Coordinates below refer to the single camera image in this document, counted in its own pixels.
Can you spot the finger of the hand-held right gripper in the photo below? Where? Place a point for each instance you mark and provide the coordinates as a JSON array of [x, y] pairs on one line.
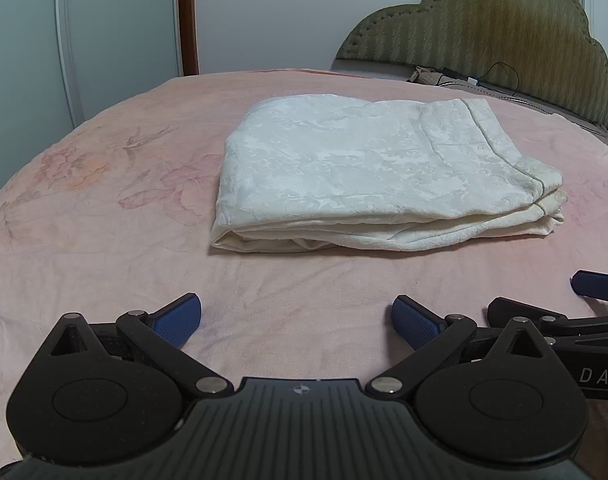
[[596, 284], [514, 309]]

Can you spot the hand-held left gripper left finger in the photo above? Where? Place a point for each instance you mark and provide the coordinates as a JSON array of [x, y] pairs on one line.
[[178, 317]]

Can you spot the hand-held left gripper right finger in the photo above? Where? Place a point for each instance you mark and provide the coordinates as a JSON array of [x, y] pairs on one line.
[[415, 321]]

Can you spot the white quilt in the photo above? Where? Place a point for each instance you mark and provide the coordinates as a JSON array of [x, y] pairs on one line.
[[369, 175]]

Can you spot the pink floral blanket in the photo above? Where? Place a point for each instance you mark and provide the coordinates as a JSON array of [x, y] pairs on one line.
[[108, 210]]

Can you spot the small brown cloth item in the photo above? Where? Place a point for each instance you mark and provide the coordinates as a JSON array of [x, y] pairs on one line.
[[426, 75]]

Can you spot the olive quilted headboard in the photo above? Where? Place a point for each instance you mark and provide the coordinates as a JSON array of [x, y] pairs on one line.
[[509, 30]]

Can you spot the white panelled door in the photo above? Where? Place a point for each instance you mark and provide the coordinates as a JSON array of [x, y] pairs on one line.
[[98, 35]]

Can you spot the brown wooden door frame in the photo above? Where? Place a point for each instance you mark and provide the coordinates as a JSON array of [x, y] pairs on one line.
[[188, 15]]

